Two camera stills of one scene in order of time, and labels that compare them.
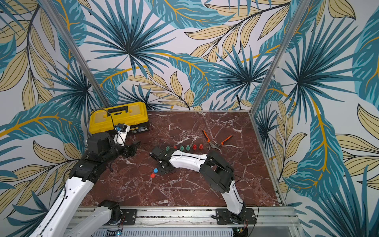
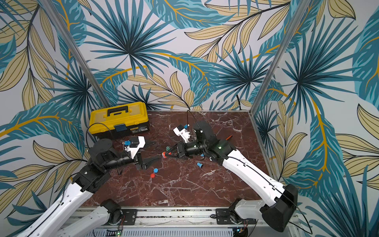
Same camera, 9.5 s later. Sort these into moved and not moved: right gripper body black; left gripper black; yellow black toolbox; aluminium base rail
Moved: right gripper body black; left gripper black
Not moved: aluminium base rail; yellow black toolbox
